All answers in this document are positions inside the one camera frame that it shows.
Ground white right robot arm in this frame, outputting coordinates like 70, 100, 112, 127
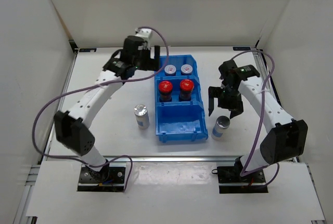
208, 60, 308, 182

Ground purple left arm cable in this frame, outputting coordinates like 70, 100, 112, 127
32, 27, 170, 192

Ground grey-lid dark jar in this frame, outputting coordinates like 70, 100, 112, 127
181, 64, 193, 75
164, 64, 177, 76

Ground blue three-compartment plastic bin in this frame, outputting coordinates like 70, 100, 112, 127
155, 55, 208, 143

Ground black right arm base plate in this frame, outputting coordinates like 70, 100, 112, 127
211, 166, 268, 194

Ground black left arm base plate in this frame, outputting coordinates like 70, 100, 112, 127
77, 165, 126, 192

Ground aluminium front table rail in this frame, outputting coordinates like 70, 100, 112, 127
40, 156, 299, 164

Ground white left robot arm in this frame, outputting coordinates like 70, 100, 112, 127
54, 29, 160, 182

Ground silver-lid spice bottle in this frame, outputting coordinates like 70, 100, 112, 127
211, 115, 230, 140
134, 104, 150, 129

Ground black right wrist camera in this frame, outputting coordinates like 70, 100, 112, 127
218, 60, 238, 80

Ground red-lid sauce jar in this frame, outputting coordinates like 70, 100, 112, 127
158, 81, 173, 102
179, 79, 195, 101

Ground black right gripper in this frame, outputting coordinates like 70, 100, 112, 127
208, 85, 244, 120

